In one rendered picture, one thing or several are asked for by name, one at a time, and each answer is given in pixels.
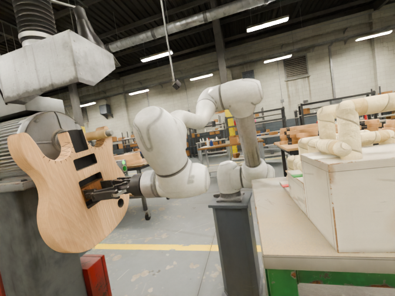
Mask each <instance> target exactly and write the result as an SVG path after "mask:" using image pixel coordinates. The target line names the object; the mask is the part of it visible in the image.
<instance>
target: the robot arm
mask: <svg viewBox="0 0 395 296"><path fill-rule="evenodd" d="M262 99H263V91H262V86H261V83H260V81H259V80H256V79H249V78H246V79H238V80H233V81H230V82H226V83H224V84H221V85H217V86H214V87H209V88H207V89H205V90H204V91H203V92H202V93H201V95H200V96H199V98H198V100H197V105H196V114H194V113H190V112H187V111H184V110H176V111H174V112H172V113H168V112H167V111H166V110H165V109H162V108H161V107H157V106H149V107H146V108H144V109H142V110H141V111H140V112H139V113H138V114H137V115H136V116H135V119H134V121H133V133H134V136H135V140H136V142H137V144H138V147H139V149H140V151H141V153H142V154H143V156H144V158H145V160H146V161H147V163H148V164H149V165H150V167H151V168H153V170H147V171H144V172H143V173H139V174H134V175H133V176H128V177H118V178H117V179H113V180H104V181H100V183H101V186H102V189H100V190H97V189H89V190H83V192H84V195H85V198H86V199H92V201H100V200H109V199H119V198H120V195H121V194H129V193H131V194H132V195H133V196H135V197H142V196H144V197H146V198H157V197H158V198H161V197H167V198H170V199H184V198H189V197H194V196H198V195H201V194H203V193H205V192H207V191H208V189H209V186H210V174H209V171H208V168H207V167H206V166H205V165H202V164H200V163H192V162H191V160H189V158H188V157H187V154H186V148H187V145H186V135H187V129H186V128H187V127H188V128H191V129H202V128H204V127H205V126H206V125H207V124H208V122H209V120H210V119H211V117H212V116H213V115H214V114H215V113H216V112H219V111H222V110H229V112H230V113H231V115H232V116H233V117H235V122H236V127H237V132H238V135H239V139H240V144H241V147H242V152H243V157H244V160H245V161H244V162H243V164H242V166H237V163H235V162H233V161H231V160H229V161H225V162H221V163H220V165H219V167H218V170H217V183H218V186H219V191H220V193H215V194H214V195H213V196H214V197H216V198H218V199H217V200H216V202H217V203H221V202H236V203H241V202H242V197H243V195H244V194H245V193H244V192H243V191H240V189H242V188H252V180H254V179H268V178H275V170H274V168H273V167H272V166H271V165H269V164H266V163H265V161H264V160H263V159H261V158H260V153H259V146H258V142H257V134H256V127H255V120H254V115H253V112H254V111H255V107H256V104H258V103H260V102H261V100H262Z"/></svg>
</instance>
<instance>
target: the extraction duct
mask: <svg viewBox="0 0 395 296"><path fill-rule="evenodd" d="M272 1H275V0H236V1H233V2H229V3H227V4H224V5H221V6H217V7H215V8H212V9H208V10H205V11H202V12H200V13H198V14H194V15H191V16H188V17H185V18H182V19H179V20H177V21H173V22H170V23H167V24H166V27H167V30H168V33H169V34H171V33H175V32H178V31H181V30H184V29H187V28H191V27H193V26H196V25H200V24H203V23H207V22H209V21H212V20H215V19H219V18H222V17H224V16H228V15H231V14H235V13H237V12H240V11H244V10H247V9H250V8H253V7H256V6H259V5H263V4H267V3H269V2H272ZM165 35H166V34H165V27H164V25H161V26H158V27H155V28H152V29H150V30H147V31H144V32H141V33H137V34H135V35H132V36H128V37H126V38H123V39H120V40H117V41H114V42H111V43H107V44H105V45H104V46H105V47H106V49H107V50H108V52H110V53H112V52H116V51H119V50H121V49H125V48H128V47H131V46H134V45H137V44H140V43H144V42H147V41H150V40H152V39H157V38H159V37H162V36H165Z"/></svg>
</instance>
